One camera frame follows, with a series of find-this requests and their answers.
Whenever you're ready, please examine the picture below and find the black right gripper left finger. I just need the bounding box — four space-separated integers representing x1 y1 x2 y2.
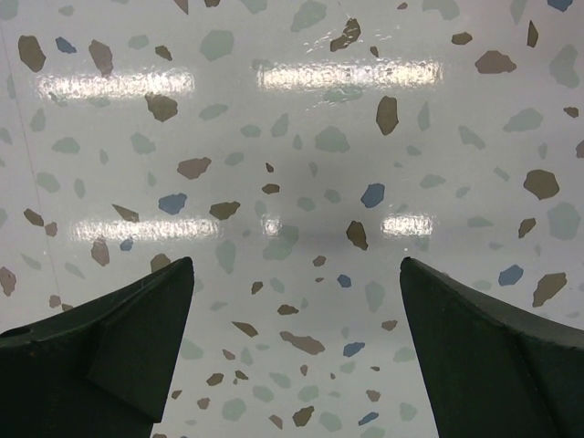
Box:
1 257 195 438

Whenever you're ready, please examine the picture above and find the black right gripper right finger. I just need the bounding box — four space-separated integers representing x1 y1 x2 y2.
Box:
400 257 583 437

